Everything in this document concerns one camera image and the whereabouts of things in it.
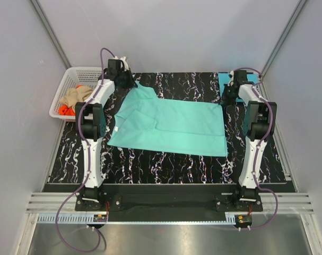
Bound left orange connector board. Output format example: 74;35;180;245
93;214;108;222

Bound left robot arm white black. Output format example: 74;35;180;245
75;56;136;210

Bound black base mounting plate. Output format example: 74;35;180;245
76;184;262;223

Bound aluminium rail frame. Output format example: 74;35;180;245
25;192;314;216

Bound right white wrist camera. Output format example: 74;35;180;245
228;71;234;86

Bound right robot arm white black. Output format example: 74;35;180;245
221;68;277;211

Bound right orange connector board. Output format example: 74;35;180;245
236;215;253;224

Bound teal t shirt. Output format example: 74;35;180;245
108;84;228;157

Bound white plastic laundry basket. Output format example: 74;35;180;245
49;67;102;122

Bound orange t shirt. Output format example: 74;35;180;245
58;105;75;116

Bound orange connector board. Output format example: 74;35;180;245
236;215;253;224
93;214;108;222

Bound beige t shirt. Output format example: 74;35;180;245
59;85;93;108

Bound folded blue t shirt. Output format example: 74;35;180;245
218;73;259;103

